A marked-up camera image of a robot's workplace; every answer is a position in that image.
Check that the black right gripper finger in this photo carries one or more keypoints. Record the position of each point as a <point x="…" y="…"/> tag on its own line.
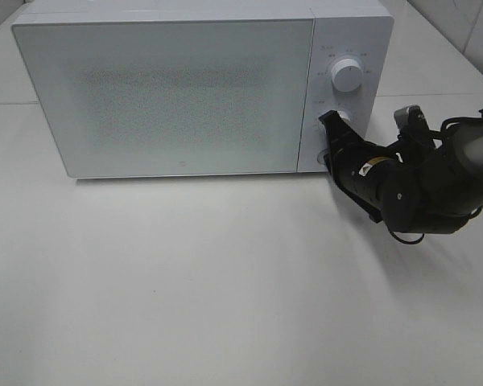
<point x="374" y="213"/>
<point x="335" y="142"/>

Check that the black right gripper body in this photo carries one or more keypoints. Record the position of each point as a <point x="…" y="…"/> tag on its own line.
<point x="369" y="170"/>

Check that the round white door button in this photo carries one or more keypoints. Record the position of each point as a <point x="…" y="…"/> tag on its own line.
<point x="321" y="154"/>

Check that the white microwave door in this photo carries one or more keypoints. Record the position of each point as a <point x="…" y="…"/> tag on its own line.
<point x="157" y="99"/>

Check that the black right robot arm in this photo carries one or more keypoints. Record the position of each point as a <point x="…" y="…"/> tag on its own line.
<point x="427" y="182"/>

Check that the upper white power knob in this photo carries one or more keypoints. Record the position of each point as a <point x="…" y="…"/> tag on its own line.
<point x="346" y="74"/>

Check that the white microwave oven body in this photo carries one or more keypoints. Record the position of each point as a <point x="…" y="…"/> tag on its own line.
<point x="341" y="29"/>

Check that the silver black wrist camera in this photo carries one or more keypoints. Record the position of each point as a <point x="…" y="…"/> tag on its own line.
<point x="413" y="129"/>

